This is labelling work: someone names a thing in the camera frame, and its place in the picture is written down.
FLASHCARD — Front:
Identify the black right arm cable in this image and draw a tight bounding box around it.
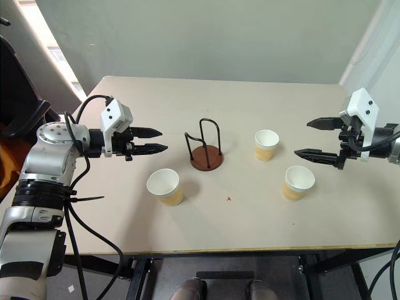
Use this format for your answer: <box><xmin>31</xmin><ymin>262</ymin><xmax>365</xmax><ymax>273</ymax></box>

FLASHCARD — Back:
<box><xmin>348</xmin><ymin>128</ymin><xmax>400</xmax><ymax>300</ymax></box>

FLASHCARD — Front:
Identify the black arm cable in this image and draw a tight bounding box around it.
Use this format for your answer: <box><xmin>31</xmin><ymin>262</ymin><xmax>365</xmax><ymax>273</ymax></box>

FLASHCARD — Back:
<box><xmin>64</xmin><ymin>94</ymin><xmax>133</xmax><ymax>300</ymax></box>
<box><xmin>348</xmin><ymin>128</ymin><xmax>400</xmax><ymax>300</ymax></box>

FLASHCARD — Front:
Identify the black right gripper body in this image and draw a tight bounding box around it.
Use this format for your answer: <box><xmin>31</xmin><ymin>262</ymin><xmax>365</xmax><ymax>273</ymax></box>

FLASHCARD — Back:
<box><xmin>332</xmin><ymin>114</ymin><xmax>365</xmax><ymax>171</ymax></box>

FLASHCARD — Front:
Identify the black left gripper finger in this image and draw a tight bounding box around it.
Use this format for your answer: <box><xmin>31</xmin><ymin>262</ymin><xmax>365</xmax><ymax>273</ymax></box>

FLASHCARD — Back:
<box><xmin>133</xmin><ymin>143</ymin><xmax>169</xmax><ymax>156</ymax></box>
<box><xmin>132</xmin><ymin>126</ymin><xmax>164</xmax><ymax>139</ymax></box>

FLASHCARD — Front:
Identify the black metal table frame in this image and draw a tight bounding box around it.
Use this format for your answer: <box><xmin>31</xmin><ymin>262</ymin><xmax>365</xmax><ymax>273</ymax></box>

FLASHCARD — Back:
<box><xmin>61</xmin><ymin>246</ymin><xmax>395</xmax><ymax>300</ymax></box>

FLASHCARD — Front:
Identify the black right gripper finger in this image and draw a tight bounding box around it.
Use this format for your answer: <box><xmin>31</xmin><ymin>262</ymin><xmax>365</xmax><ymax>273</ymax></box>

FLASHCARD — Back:
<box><xmin>306</xmin><ymin>116</ymin><xmax>343</xmax><ymax>131</ymax></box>
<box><xmin>294</xmin><ymin>148</ymin><xmax>340</xmax><ymax>169</ymax></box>

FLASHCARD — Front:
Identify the black chair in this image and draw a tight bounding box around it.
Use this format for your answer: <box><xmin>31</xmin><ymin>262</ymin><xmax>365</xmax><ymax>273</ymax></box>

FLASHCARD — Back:
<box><xmin>0</xmin><ymin>17</ymin><xmax>62</xmax><ymax>201</ymax></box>

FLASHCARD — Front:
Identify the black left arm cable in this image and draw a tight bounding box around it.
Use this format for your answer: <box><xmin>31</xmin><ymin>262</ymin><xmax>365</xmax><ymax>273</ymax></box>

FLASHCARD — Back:
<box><xmin>64</xmin><ymin>94</ymin><xmax>133</xmax><ymax>300</ymax></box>

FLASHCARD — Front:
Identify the brown cup holder stand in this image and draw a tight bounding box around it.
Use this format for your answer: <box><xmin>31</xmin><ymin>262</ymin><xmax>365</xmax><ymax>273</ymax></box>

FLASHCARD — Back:
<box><xmin>184</xmin><ymin>117</ymin><xmax>225</xmax><ymax>172</ymax></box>

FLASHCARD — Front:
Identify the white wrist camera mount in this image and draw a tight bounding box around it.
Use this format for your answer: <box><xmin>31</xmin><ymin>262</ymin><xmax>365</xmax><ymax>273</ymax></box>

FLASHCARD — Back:
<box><xmin>339</xmin><ymin>87</ymin><xmax>380</xmax><ymax>162</ymax></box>
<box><xmin>99</xmin><ymin>98</ymin><xmax>134</xmax><ymax>157</ymax></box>

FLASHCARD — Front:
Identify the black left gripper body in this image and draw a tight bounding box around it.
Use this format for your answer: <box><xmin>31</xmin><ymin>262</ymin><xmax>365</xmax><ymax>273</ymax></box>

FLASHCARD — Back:
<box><xmin>111</xmin><ymin>127</ymin><xmax>137</xmax><ymax>162</ymax></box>

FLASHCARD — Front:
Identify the black zip tie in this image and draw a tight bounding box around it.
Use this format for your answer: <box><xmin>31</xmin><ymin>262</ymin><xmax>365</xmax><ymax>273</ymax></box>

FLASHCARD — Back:
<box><xmin>64</xmin><ymin>186</ymin><xmax>105</xmax><ymax>204</ymax></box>

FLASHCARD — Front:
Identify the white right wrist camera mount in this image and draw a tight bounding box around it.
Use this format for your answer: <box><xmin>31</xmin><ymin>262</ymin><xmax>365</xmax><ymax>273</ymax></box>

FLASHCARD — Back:
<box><xmin>339</xmin><ymin>87</ymin><xmax>380</xmax><ymax>162</ymax></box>

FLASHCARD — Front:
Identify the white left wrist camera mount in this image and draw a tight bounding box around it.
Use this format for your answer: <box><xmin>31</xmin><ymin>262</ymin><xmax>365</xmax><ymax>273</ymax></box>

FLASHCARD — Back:
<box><xmin>99</xmin><ymin>98</ymin><xmax>134</xmax><ymax>157</ymax></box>

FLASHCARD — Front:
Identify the tan paper cup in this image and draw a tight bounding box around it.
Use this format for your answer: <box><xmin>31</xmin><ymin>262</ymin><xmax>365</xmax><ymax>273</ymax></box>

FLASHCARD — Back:
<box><xmin>146</xmin><ymin>168</ymin><xmax>184</xmax><ymax>207</ymax></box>
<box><xmin>254</xmin><ymin>129</ymin><xmax>280</xmax><ymax>163</ymax></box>
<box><xmin>281</xmin><ymin>165</ymin><xmax>316</xmax><ymax>202</ymax></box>

